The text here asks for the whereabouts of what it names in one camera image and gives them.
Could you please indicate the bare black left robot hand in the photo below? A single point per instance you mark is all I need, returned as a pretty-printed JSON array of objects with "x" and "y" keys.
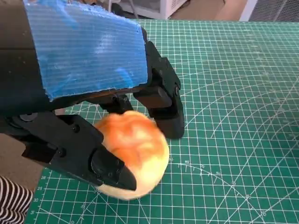
[{"x": 81, "y": 58}]

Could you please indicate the white glass-front cabinet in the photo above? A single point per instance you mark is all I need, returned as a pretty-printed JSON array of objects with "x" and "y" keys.
[{"x": 168, "y": 9}]

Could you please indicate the round toy bread bun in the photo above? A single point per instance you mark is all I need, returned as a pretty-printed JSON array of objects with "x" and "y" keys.
[{"x": 144, "y": 151}]

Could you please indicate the person in striped clothing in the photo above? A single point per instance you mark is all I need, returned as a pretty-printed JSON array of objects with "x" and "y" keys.
[{"x": 11, "y": 203}]

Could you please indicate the green cutting mat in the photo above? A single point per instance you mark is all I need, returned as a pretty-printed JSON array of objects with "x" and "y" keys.
[{"x": 233, "y": 116}]

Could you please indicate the white unit with mesh grille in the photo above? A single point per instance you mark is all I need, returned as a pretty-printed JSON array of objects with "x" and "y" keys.
[{"x": 268, "y": 9}]

